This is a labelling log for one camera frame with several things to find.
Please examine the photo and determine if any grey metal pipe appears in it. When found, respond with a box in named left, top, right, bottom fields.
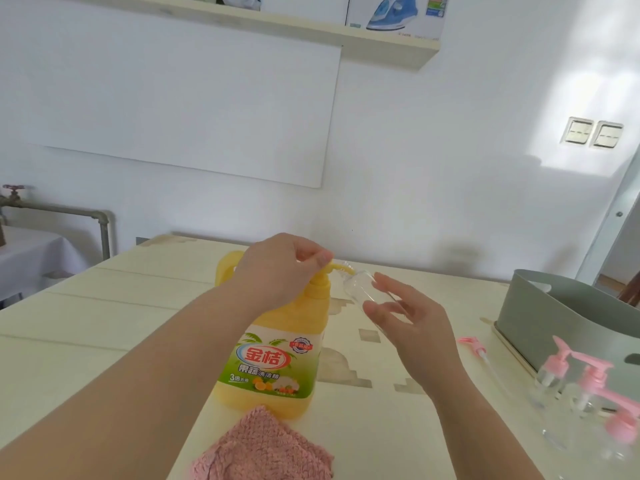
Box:
left=0, top=197, right=113, bottom=259

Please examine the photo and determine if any white wall board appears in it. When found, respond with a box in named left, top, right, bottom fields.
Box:
left=19, top=0, right=343, bottom=189

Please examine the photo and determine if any person's left hand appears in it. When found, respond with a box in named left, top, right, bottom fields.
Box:
left=231, top=233, right=335, bottom=311

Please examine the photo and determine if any pink textured cloth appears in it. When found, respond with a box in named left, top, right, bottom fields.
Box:
left=189, top=404, right=335, bottom=480

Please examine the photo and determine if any white door frame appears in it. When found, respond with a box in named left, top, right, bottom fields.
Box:
left=575, top=144, right=640, bottom=285

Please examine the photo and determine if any white tablecloth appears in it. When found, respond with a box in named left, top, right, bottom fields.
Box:
left=0, top=225, right=91, bottom=301

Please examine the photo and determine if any person's left forearm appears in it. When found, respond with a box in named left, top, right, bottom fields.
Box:
left=0, top=282, right=251, bottom=480

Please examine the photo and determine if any white iron packaging box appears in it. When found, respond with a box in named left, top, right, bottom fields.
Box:
left=345, top=0, right=449, bottom=41

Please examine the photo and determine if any white wall switch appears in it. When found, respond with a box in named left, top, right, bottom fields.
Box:
left=589, top=120, right=625, bottom=149
left=559, top=116, right=595, bottom=145

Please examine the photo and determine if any person's right hand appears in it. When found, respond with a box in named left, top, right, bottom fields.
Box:
left=362, top=272, right=469, bottom=395

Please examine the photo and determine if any small clear plastic bottle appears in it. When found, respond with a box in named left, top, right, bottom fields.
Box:
left=342, top=268, right=416, bottom=337
left=597, top=424, right=640, bottom=480
left=542, top=382, right=601, bottom=451
left=527, top=367, right=562, bottom=408

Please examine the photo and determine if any yellow detergent jug with pump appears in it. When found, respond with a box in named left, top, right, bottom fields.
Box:
left=212, top=250, right=359, bottom=421

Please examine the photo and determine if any grey-green plastic basket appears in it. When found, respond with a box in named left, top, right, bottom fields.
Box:
left=497, top=268, right=640, bottom=411

